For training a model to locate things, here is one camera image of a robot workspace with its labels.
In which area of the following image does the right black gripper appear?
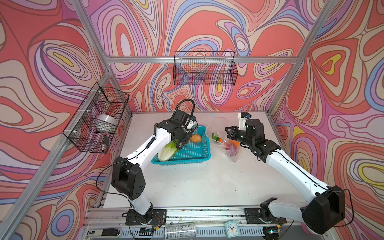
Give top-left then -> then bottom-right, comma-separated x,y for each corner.
224,125 -> 254,147

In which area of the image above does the small orange pumpkin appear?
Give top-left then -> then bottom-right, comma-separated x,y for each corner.
230,140 -> 240,148

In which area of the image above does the purple red onion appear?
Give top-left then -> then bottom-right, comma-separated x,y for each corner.
226,145 -> 239,157

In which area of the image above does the green lettuce leaf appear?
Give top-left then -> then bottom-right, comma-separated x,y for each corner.
158,141 -> 179,162

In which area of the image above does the orange carrot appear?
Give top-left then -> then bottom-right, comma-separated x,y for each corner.
212,133 -> 224,144

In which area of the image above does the clear zip top bag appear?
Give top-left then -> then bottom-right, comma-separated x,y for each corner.
205,114 -> 241,163

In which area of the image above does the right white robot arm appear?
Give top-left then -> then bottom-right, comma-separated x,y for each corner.
225,118 -> 345,235

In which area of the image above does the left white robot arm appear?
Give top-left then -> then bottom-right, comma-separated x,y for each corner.
111,110 -> 198,216

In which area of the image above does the teal plastic basket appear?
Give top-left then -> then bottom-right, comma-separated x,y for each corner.
151,126 -> 211,166

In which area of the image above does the silver tape roll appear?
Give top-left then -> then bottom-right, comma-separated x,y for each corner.
95,114 -> 118,134

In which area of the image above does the small teal alarm clock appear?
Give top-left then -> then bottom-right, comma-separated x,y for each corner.
225,221 -> 241,238

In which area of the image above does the silver drink can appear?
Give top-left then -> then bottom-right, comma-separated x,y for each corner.
164,223 -> 197,240

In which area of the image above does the black power strip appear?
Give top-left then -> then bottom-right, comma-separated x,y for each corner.
86,228 -> 122,238

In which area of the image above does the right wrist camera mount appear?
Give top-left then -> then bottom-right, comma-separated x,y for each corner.
238,112 -> 251,131

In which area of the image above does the black corrugated cable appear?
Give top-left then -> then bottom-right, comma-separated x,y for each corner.
174,98 -> 196,121

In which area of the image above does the back black wire basket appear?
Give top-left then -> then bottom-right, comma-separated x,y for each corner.
173,50 -> 238,86

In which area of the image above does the black wire basket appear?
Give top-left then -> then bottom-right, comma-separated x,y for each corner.
173,50 -> 238,86
63,83 -> 130,154

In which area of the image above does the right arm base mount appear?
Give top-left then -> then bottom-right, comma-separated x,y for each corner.
242,198 -> 287,225

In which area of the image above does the left black wire basket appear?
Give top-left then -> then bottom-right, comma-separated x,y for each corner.
63,83 -> 130,154

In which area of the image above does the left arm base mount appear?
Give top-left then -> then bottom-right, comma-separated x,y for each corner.
122,209 -> 167,226

